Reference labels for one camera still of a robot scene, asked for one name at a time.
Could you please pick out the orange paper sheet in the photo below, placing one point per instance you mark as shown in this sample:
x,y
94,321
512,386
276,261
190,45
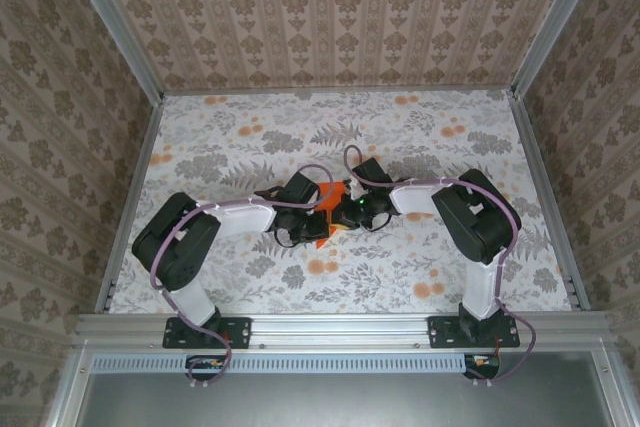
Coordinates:
x,y
332,194

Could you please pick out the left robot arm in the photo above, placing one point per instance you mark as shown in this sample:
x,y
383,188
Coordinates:
x,y
195,247

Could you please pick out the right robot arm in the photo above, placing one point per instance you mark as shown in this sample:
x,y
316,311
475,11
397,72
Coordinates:
x,y
475,222

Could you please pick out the floral patterned table cover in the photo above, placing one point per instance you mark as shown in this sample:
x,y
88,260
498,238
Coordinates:
x,y
400,267

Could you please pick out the aluminium back edge strip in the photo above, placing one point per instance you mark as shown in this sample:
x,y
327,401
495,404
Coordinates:
x,y
340,91

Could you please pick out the grey metal panel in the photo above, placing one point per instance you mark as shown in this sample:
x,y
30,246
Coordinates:
x,y
350,404

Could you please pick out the right white camera bracket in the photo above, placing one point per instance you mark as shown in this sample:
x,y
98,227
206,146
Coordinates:
x,y
356,189

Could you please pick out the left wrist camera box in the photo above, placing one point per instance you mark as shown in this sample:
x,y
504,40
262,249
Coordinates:
x,y
300,187

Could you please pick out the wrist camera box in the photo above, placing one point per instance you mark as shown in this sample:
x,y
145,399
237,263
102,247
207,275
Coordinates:
x,y
300,187
372,171

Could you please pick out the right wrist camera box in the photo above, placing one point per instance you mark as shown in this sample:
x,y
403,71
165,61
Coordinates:
x,y
372,171

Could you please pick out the aluminium front rail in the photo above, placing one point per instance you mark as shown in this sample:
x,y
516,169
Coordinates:
x,y
340,327

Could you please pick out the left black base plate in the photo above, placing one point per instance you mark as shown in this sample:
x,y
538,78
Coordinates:
x,y
240,333

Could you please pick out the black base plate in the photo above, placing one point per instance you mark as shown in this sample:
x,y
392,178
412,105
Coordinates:
x,y
436,334
240,333

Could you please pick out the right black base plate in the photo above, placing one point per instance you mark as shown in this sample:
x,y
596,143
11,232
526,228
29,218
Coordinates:
x,y
436,334

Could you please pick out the left aluminium side rail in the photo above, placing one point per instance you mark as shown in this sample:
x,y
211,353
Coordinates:
x,y
144,152

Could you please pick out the aluminium side rail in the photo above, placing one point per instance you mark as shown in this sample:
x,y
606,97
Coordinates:
x,y
144,152
533,152

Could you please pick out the right aluminium side rail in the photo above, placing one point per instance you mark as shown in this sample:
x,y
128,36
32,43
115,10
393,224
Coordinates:
x,y
533,152

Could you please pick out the right aluminium corner post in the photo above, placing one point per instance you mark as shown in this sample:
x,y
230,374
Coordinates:
x,y
556,22

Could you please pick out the aluminium corner post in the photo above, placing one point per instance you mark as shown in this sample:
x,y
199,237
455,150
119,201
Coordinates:
x,y
114,22
556,22

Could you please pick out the left aluminium corner post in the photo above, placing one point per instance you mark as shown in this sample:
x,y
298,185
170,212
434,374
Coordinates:
x,y
114,22

